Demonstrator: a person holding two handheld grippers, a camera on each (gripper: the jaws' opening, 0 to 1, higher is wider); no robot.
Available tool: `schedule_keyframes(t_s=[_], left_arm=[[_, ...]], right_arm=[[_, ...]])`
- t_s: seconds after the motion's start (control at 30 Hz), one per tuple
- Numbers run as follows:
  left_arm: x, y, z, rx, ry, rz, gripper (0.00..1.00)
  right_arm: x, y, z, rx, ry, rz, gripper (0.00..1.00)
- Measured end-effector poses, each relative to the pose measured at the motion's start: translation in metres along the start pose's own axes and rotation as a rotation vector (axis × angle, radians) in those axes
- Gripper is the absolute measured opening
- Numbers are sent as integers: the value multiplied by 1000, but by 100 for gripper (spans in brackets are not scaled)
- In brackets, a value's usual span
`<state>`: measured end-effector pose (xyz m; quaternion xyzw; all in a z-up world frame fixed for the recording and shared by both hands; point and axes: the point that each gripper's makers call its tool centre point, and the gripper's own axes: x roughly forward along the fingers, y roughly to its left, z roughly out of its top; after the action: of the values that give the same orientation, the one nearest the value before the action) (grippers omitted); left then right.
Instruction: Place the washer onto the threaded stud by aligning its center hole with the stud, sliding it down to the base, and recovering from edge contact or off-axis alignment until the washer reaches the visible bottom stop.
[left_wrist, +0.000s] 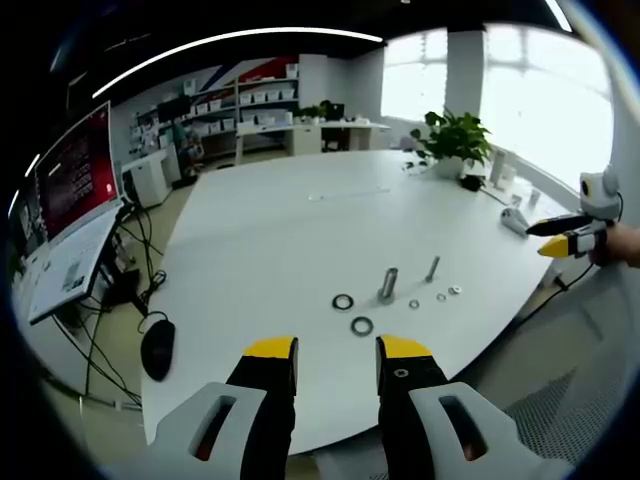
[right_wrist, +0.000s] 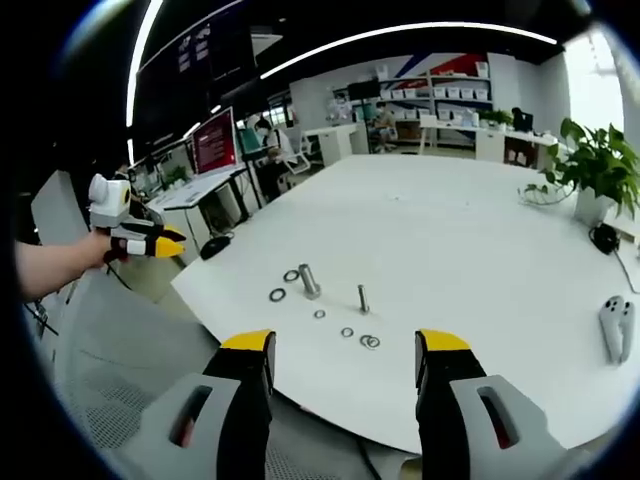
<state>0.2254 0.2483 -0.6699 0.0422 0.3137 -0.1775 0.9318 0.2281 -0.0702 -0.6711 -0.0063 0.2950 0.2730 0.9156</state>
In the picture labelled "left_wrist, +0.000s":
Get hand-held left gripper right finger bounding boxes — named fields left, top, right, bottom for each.
left=375, top=334, right=576, bottom=480

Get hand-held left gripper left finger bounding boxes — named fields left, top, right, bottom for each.
left=147, top=336, right=300, bottom=480

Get large threaded metal stud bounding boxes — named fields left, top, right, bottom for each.
left=376, top=267, right=400, bottom=305

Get person's right hand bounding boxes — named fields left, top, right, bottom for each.
left=587, top=223, right=640, bottom=269

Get white cylindrical device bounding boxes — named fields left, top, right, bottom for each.
left=500, top=207, right=530, bottom=238

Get black computer mouse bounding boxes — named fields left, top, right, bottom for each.
left=140, top=319, right=178, bottom=383

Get grey mesh office chair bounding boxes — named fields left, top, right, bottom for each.
left=502, top=367, right=609, bottom=466

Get green potted plant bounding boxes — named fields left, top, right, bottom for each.
left=402, top=108, right=494, bottom=180

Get white round-topped table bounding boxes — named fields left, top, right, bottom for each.
left=141, top=148, right=586, bottom=456

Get white cabinet unit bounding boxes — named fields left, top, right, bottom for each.
left=121, top=149, right=182, bottom=210

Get monitor with red screen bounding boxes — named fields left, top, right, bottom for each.
left=27, top=99, right=132, bottom=327

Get white counter desk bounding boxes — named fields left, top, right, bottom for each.
left=234, top=118, right=392, bottom=166

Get curved ceiling light strip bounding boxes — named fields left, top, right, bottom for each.
left=92, top=27, right=385, bottom=100

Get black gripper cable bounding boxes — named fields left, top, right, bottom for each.
left=509, top=259, right=599, bottom=346

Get tangled black cables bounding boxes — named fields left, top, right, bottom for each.
left=49, top=199, right=174, bottom=409

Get white wall shelving with bins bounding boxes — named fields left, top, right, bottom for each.
left=130, top=55, right=301, bottom=151

